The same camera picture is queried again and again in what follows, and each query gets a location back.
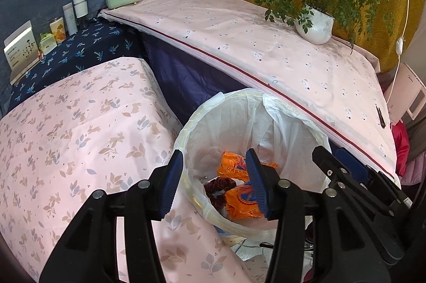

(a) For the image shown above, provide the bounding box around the pale pink appliance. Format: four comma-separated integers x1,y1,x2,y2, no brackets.
386,62,426,124

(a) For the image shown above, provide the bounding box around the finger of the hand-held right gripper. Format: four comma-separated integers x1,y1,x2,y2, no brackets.
334,148,413,207
312,146,405,221

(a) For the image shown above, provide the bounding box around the dark red wrapper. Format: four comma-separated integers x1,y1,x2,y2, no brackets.
203,177,237,204

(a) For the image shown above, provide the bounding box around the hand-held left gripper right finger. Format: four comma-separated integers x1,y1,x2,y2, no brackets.
245,148,405,283

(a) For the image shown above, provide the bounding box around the round trash bin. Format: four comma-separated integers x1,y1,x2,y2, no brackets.
173,88,333,238

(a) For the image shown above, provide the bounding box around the pale pink tablecloth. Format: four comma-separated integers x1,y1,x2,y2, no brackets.
98,0,400,180

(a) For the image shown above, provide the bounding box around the pink rabbit print sheet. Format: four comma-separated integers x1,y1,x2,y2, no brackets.
0,56,277,283

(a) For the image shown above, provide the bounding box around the plain dark blue cloth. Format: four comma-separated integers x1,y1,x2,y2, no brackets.
138,30,267,127

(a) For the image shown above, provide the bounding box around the white box with green print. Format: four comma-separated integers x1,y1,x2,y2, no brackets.
3,21,40,85

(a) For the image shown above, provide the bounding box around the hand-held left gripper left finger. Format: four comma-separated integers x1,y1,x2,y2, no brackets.
39,150,184,283

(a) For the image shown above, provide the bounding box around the orange printed canister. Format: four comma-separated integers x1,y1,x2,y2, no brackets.
49,17,66,44

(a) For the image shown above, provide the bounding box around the small black clip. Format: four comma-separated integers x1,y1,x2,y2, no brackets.
376,105,387,128

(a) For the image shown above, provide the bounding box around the red garment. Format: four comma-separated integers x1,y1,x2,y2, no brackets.
391,121,410,175

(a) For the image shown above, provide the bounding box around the green snack packet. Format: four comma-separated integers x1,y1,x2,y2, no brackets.
39,32,56,54

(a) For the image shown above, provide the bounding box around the pink padded garment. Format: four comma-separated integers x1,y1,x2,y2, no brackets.
401,156,426,187

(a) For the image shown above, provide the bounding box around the white cable with switch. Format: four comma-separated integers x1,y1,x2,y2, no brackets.
386,0,410,104

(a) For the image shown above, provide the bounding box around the white lined trash bin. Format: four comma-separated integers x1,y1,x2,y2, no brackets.
173,88,333,238

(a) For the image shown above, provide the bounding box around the navy leaf print cloth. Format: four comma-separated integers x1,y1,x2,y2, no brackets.
7,17,150,114

